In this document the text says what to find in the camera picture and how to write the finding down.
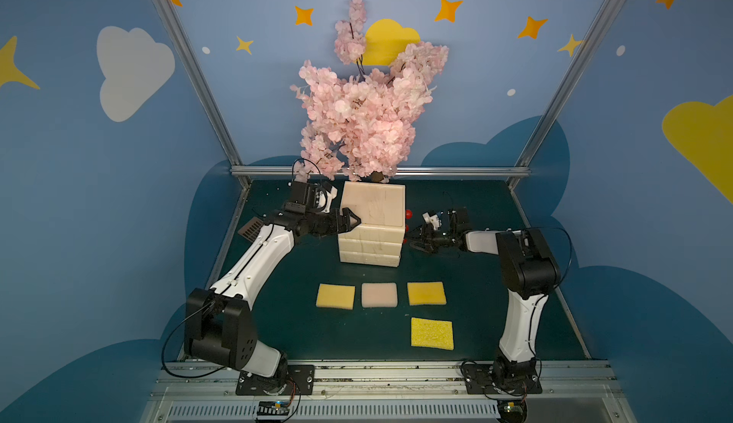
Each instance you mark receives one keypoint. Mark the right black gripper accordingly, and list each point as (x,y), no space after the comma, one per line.
(431,237)

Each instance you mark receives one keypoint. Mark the pale yellow foam sponge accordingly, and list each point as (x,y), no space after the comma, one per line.
(335,296)

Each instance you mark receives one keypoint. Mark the pink cherry blossom tree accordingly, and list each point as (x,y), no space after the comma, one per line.
(363,126)

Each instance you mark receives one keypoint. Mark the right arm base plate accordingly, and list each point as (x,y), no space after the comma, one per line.
(515,380)

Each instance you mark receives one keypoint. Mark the left aluminium frame post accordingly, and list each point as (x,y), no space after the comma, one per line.
(167,12)

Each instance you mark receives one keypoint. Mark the rear aluminium frame bar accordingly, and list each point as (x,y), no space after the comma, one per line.
(422,172)

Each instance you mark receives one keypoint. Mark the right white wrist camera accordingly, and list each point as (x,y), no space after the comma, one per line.
(433,220)

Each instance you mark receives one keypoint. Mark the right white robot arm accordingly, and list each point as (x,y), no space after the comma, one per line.
(534,263)

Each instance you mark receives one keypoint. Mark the white three-drawer cabinet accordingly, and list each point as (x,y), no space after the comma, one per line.
(378,240)

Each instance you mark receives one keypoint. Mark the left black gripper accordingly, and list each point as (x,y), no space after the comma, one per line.
(330,221)

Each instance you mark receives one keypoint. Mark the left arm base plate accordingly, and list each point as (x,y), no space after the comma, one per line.
(298,379)

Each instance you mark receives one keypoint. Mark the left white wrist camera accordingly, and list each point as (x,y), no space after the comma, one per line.
(326,194)

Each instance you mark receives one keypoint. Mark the pink sponge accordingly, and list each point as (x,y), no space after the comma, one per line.
(379,295)

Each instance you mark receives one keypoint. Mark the green circuit board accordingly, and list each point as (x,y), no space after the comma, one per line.
(278,410)

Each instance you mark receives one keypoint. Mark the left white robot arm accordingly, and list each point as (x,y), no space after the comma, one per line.
(219,326)

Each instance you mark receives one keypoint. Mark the bright yellow porous sponge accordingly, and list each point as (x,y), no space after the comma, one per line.
(433,334)

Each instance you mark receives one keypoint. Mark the right aluminium frame post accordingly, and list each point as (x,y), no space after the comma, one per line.
(593,38)

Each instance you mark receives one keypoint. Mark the aluminium mounting rail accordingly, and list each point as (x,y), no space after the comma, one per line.
(389,391)

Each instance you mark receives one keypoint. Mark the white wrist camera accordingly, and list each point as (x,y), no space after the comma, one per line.
(326,194)
(433,220)

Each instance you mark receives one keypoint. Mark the aluminium frame post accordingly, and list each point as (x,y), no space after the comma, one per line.
(167,12)
(593,38)

